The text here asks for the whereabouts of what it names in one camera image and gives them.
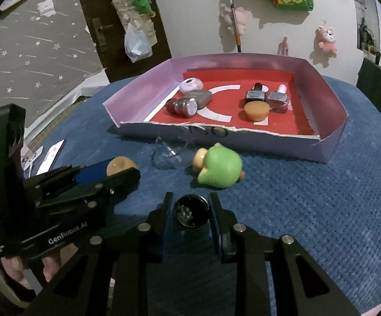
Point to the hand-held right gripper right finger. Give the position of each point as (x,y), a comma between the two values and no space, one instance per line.
(219,230)

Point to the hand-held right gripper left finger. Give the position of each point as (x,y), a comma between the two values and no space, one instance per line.
(159,227)

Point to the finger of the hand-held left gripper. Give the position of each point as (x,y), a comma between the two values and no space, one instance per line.
(118,184)
(91,172)

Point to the amber round jar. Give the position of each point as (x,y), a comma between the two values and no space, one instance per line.
(119,166)

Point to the black cylinder jar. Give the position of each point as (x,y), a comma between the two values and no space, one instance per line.
(190,212)

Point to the dark jar brown round cap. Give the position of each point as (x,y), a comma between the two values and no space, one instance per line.
(182,107)

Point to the lilac cardboard box red bottom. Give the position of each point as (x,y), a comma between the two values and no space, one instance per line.
(276,144)

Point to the taupe eyeshadow case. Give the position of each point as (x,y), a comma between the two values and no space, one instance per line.
(202,98)

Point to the amber round lid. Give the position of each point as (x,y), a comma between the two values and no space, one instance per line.
(257,110)

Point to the person's left hand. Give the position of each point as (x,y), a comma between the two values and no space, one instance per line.
(12,270)

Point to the white printed card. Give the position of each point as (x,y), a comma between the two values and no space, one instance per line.
(29,161)

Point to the smartphone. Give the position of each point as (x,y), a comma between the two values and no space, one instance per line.
(50,156)

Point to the green toy figure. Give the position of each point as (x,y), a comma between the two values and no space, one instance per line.
(221,168)

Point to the grey star-patterned cloth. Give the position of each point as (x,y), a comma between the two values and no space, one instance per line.
(29,56)

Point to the white round compact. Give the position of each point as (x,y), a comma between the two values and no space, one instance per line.
(190,85)

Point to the hanging plastic bag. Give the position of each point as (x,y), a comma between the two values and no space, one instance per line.
(137,44)

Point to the pink lipstick silver cap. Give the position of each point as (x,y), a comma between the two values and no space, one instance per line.
(278,98)

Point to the dark wooden door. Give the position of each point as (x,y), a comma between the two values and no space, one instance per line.
(86,3)

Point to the green plush toy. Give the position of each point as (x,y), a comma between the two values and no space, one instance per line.
(142,3)

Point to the small pink figure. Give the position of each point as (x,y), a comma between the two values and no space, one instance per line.
(284,46)

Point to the orange pole tool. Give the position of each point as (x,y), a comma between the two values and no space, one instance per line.
(235,23)

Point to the pink pig plush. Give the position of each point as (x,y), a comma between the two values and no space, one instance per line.
(241,18)

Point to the table with dark green cloth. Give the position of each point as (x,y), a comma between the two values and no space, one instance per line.
(380,89)

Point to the pink bear plush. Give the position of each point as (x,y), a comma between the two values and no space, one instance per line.
(327,41)

